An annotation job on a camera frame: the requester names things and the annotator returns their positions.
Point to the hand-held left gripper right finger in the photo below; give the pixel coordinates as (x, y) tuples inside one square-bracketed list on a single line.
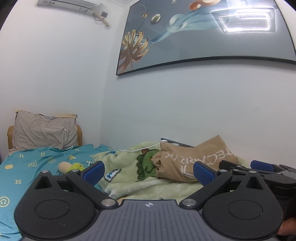
[(204, 172)]

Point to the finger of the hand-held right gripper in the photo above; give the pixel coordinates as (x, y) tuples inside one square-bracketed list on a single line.
[(261, 165), (233, 165)]

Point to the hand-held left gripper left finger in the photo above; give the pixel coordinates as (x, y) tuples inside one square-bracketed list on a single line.
[(93, 172)]

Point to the tan T-shirt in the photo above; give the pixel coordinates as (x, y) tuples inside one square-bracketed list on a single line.
[(185, 157)]

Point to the yellow plush toy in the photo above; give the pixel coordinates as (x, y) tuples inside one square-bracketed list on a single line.
[(66, 167)]

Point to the green fleece printed blanket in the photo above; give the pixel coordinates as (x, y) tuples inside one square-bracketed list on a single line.
[(129, 180)]

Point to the dark flat board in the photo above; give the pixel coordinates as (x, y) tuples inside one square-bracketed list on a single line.
[(171, 141)]

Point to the teal printed bed sheet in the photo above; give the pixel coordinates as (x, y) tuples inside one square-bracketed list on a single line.
[(34, 171)]

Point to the beige pillow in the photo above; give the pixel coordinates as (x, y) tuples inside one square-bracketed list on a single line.
[(67, 115)]

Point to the grey pillow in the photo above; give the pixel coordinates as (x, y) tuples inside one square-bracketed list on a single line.
[(41, 132)]

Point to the white air conditioner pipe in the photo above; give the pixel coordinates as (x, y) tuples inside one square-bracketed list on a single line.
[(106, 24)]

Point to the white air conditioner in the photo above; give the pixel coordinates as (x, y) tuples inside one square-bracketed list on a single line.
[(69, 3)]

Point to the black framed wall picture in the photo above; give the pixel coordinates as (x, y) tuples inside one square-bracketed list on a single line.
[(208, 34)]

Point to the grey wall socket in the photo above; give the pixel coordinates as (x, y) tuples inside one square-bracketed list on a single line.
[(103, 15)]

